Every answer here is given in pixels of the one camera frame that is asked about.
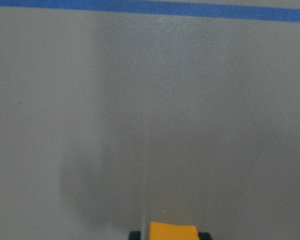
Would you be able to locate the orange toy block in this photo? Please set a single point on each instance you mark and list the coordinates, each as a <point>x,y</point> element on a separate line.
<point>165,231</point>

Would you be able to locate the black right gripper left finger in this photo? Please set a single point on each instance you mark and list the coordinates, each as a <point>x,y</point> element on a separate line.
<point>134,235</point>

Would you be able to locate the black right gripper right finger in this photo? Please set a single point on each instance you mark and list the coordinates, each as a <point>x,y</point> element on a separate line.
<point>204,236</point>

